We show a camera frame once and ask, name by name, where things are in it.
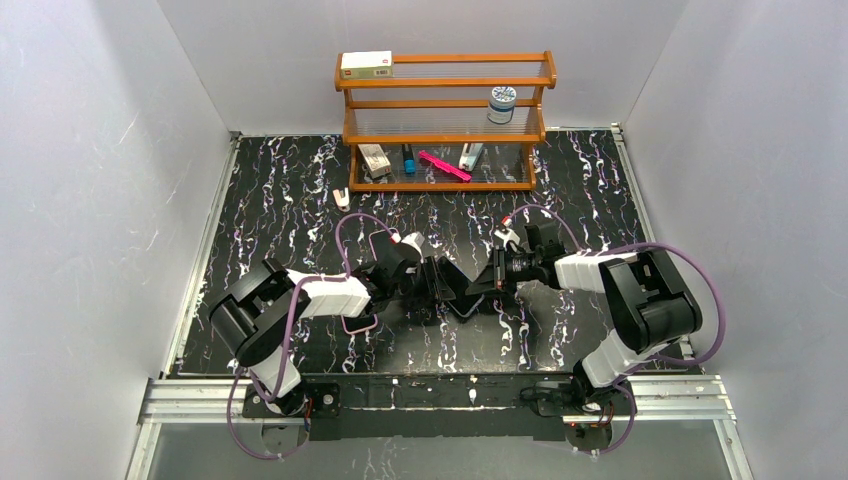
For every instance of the white blue round jar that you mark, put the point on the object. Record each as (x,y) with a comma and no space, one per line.
(501,105)

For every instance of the clear magsafe phone case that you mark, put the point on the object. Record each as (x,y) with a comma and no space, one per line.
(465,307)

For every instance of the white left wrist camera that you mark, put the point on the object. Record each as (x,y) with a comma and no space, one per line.
(412,244)

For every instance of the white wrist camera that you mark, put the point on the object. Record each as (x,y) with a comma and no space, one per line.
(506,238)
(412,244)

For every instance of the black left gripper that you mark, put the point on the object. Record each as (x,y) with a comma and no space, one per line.
(427,279)

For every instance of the small pink white clip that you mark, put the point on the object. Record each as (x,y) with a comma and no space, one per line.
(342,199)

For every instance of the pink comb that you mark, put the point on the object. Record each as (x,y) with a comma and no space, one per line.
(445,167)

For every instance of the pink phone case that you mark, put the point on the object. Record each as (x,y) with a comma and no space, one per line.
(354,326)

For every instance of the dark teal smartphone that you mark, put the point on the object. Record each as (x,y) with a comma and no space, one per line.
(451,281)

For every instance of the white cardboard box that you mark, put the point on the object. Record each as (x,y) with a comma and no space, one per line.
(366,65)

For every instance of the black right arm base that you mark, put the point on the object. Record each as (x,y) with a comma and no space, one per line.
(597,421)

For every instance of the aluminium frame rail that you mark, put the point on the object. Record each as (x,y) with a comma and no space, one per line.
(423,396)

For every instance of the blue black marker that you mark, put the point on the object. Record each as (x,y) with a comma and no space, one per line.
(409,161)

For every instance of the small grey box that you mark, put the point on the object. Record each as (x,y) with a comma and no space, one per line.
(377,162)

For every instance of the wooden three-tier shelf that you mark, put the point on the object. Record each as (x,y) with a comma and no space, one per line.
(437,103)

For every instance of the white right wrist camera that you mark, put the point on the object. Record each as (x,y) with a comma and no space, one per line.
(506,238)

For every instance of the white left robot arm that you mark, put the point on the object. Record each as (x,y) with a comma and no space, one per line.
(255,317)

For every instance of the white teal stapler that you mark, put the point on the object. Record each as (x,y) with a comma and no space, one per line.
(470,155)

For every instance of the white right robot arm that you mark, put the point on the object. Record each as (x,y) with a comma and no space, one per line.
(649,302)

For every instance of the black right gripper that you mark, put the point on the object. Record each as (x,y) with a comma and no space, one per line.
(497,273)

